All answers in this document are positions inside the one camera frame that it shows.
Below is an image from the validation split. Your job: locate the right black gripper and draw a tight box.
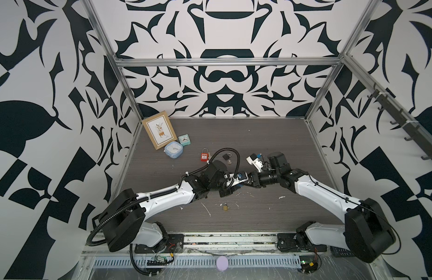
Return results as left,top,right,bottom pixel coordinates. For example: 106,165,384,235
244,170,281,188

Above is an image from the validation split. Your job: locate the red padlock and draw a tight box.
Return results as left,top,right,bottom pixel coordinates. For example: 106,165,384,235
200,148,210,162

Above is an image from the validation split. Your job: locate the small black padlock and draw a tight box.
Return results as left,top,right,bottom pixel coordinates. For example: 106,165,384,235
223,153,232,161

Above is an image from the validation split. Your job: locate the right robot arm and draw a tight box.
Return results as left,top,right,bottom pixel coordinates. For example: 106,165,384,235
246,152,401,263

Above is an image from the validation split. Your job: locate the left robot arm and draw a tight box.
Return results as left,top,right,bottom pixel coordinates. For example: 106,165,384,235
86,148,247,277

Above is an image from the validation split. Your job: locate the green square alarm clock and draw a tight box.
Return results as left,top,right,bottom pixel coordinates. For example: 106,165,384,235
178,134,191,147

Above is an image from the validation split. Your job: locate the blue square alarm clock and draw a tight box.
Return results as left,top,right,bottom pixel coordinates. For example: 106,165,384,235
163,141,184,159

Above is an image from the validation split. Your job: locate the purple round lid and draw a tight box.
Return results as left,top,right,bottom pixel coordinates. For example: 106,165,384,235
216,255,229,271

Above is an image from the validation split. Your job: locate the right circuit board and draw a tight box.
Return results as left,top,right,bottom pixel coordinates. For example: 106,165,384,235
298,255,322,275

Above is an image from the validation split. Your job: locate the circuit board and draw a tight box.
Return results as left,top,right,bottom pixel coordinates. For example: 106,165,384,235
298,255,322,275
146,254,175,266

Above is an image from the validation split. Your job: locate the left circuit board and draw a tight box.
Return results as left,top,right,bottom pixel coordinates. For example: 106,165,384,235
146,254,175,266

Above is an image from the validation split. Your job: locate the black remote control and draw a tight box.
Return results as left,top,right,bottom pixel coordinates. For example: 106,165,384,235
330,246,354,258

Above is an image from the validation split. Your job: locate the black coat hook rack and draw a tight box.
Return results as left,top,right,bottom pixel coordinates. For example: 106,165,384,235
368,82,432,161

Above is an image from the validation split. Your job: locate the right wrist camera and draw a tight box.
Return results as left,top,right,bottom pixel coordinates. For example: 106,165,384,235
246,154,265,173

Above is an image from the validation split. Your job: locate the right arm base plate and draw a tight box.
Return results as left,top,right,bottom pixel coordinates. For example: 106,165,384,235
277,233,328,253

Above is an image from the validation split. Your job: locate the wooden picture frame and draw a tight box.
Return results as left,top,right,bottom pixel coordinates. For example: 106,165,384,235
142,111,177,150

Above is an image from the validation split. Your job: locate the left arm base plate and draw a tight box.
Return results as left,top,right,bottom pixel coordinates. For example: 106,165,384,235
134,234,184,254

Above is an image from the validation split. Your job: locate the white slotted cable duct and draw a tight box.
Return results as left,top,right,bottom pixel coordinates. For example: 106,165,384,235
93,255,301,268

